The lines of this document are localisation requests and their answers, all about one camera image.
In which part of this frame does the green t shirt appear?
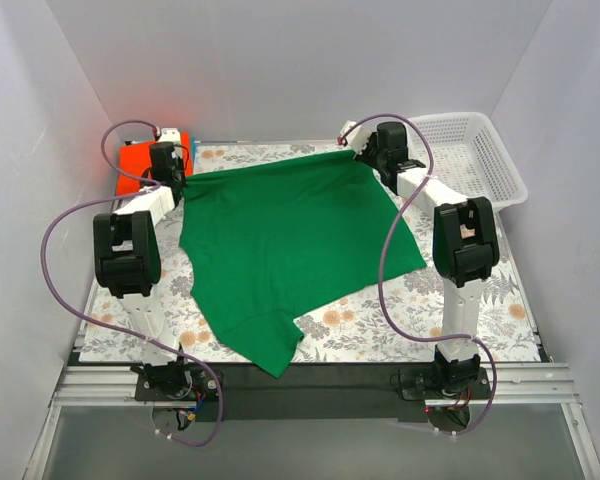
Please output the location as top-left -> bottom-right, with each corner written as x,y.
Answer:
179,150 -> 425,377

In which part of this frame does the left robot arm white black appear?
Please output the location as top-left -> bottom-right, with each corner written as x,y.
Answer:
93,141 -> 188,395

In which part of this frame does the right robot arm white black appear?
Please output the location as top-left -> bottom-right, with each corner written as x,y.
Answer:
338,114 -> 500,391

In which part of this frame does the folded orange t shirt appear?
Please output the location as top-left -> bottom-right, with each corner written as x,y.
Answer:
116,132 -> 191,203

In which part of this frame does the folded blue t shirt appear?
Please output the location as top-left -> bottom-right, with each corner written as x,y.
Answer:
188,137 -> 197,175

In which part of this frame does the white plastic basket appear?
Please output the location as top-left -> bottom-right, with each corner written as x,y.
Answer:
408,112 -> 528,211

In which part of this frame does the floral patterned table mat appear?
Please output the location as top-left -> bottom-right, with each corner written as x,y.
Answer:
79,142 -> 544,365

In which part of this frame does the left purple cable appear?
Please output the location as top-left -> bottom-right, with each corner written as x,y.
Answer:
39,118 -> 229,447

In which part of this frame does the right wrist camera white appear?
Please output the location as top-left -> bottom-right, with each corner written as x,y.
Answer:
337,120 -> 372,154

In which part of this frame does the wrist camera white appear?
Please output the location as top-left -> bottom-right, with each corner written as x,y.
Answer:
337,120 -> 372,154
157,128 -> 182,145

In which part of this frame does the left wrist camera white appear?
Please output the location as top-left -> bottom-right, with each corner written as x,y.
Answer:
157,128 -> 182,145

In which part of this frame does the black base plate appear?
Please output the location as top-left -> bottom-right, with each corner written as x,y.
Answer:
133,363 -> 494,424

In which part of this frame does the aluminium rail frame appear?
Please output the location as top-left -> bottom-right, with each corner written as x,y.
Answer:
25,363 -> 600,479

